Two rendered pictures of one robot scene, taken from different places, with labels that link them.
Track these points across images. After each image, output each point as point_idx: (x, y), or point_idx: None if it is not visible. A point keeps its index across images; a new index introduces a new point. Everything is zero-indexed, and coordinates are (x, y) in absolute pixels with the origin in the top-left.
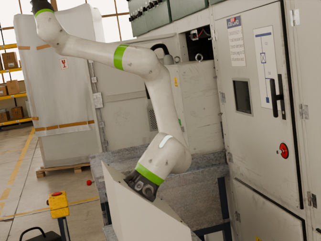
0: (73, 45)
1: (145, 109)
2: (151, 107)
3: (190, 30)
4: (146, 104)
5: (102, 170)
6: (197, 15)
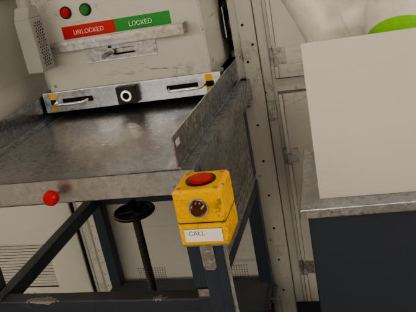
0: None
1: (23, 23)
2: (33, 17)
3: None
4: (17, 10)
5: (305, 69)
6: None
